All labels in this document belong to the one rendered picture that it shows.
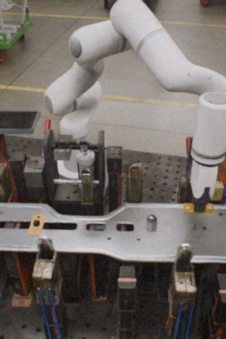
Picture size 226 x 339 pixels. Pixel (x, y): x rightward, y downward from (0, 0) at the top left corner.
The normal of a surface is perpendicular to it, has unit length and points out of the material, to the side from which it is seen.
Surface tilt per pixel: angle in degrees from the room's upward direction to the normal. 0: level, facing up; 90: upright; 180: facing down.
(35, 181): 90
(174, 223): 0
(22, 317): 0
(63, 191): 0
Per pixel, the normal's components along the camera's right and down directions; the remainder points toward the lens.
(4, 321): 0.00, -0.79
